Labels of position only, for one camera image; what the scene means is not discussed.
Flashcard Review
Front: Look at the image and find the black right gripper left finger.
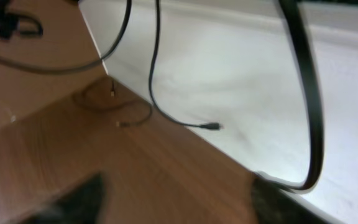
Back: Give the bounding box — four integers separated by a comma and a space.
19, 173, 105, 224

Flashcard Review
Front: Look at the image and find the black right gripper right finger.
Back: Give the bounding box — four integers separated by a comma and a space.
251, 175, 334, 224

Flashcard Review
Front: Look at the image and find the thin black USB cable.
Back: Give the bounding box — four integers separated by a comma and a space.
0, 0, 225, 131

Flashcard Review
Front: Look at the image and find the thin black micro cable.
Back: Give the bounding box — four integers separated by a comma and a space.
73, 79, 154, 129

